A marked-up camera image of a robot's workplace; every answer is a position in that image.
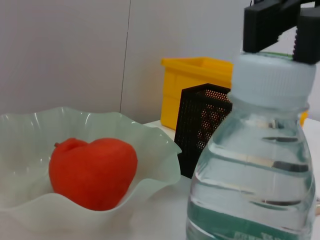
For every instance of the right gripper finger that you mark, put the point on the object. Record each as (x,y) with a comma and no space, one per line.
(267,25)
(308,37)

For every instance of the clear green-label water bottle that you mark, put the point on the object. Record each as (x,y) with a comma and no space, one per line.
(250,162)

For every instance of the black mesh pen holder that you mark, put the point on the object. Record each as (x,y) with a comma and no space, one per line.
(197,130)

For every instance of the pale green wavy fruit plate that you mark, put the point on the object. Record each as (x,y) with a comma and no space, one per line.
(30,130)

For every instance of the yellow plastic bin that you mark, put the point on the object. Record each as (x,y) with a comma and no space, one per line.
(182,82)

